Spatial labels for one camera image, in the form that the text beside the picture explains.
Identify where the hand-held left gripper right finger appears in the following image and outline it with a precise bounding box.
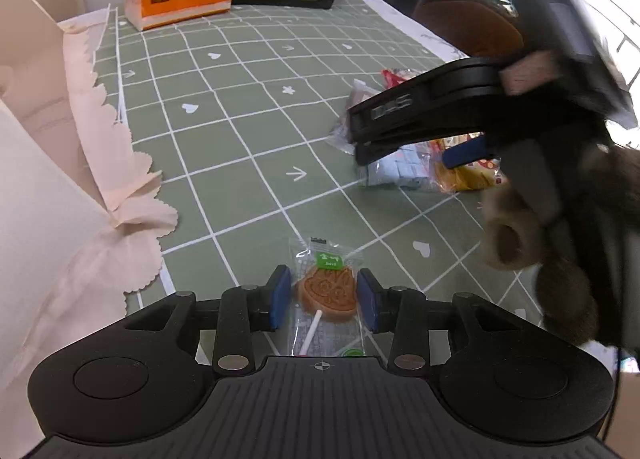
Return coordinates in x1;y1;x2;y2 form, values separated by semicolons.
356;270;526;375

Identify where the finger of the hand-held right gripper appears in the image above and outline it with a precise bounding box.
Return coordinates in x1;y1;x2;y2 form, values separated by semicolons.
346;56;506;146
354;132;501;171

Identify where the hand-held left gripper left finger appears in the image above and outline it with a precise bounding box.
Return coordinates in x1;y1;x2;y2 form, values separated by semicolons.
122;265;292;375

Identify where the yellow snack packet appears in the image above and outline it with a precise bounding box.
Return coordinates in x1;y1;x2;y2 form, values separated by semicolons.
430;136;506;195

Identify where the orange lollipop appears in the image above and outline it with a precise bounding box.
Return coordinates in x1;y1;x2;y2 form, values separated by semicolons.
289;236;366;357

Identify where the light blue snack packet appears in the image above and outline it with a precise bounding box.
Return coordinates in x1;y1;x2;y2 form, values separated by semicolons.
357;144;441;190

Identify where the pink gift box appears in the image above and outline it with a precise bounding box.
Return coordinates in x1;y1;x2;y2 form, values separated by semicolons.
0;0;126;459

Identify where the person's right hand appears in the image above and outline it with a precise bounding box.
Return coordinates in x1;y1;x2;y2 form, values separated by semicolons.
480;184;601;346

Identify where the white red snack packet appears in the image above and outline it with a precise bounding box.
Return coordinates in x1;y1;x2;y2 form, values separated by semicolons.
381;66;431;90

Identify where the brown chair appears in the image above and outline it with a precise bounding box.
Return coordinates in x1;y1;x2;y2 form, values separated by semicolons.
412;0;526;62

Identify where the clear snack packet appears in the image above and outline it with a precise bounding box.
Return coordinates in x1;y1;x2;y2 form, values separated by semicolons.
327;79;391;155

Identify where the green checked tablecloth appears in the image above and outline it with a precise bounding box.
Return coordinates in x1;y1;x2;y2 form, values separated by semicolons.
55;0;631;380

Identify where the pink scalloped tissue paper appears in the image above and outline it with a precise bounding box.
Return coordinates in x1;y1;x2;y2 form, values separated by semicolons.
59;19;180;390

